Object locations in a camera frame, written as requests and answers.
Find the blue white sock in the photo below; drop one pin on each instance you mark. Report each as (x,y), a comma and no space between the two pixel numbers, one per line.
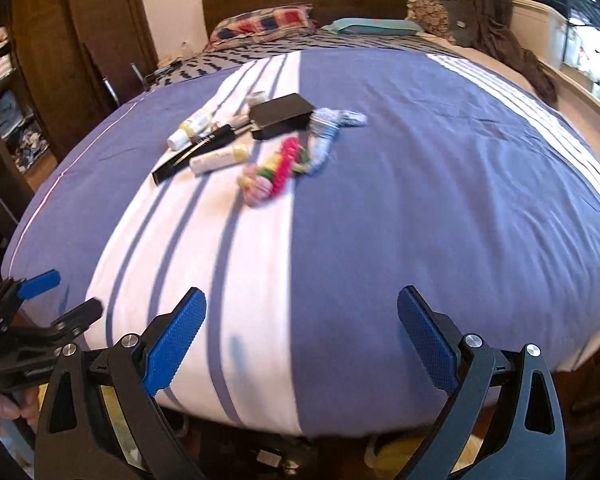
(325,135)

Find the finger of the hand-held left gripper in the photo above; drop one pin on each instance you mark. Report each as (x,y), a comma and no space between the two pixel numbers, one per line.
(40,281)
(80,314)

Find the pink green colourful sock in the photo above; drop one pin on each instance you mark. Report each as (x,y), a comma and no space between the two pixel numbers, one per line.
(275,170)

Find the black comb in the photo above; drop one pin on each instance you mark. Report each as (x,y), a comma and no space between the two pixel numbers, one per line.
(172,166)

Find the plaid pillow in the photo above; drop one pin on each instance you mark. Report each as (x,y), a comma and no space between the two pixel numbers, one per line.
(265,22)

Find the small white jar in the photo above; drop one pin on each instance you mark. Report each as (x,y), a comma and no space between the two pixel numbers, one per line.
(255,98)

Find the white window sill cabinet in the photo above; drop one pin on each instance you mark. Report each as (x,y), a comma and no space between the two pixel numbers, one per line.
(545,30)

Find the person's left hand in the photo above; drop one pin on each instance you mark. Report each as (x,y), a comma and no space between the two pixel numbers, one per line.
(5,405)

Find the stack of folded clothes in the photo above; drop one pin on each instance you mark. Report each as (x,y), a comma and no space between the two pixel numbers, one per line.
(10,100)

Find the brown curtain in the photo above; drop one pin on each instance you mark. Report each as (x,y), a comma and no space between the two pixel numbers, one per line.
(485,10)

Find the yellow bag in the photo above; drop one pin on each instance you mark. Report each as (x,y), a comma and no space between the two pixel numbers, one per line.
(395,455)

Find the small silver tube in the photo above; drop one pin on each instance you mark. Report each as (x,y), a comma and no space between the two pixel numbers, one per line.
(240,122)

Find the white bottle with yellow cap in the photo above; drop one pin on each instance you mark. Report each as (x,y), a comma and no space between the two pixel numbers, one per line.
(190,127)
(215,160)

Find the blue white striped duvet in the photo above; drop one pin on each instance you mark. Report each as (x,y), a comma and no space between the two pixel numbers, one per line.
(405,185)

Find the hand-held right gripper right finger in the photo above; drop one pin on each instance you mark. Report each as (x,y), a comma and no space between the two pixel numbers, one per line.
(430,345)

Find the brown wooden wardrobe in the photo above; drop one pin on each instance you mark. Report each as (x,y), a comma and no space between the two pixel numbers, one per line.
(95,20)

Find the grey patterned bed sheet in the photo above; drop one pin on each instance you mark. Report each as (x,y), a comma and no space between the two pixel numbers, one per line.
(280,46)

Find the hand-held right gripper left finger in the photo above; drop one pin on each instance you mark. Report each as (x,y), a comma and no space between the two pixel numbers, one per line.
(175,345)

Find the floral patterned cushion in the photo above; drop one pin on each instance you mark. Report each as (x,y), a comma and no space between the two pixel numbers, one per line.
(430,15)

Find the teal pillow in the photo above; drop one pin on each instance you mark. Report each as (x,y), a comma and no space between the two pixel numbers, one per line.
(370,26)

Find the black box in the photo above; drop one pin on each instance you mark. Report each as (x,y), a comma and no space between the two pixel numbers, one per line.
(280,115)

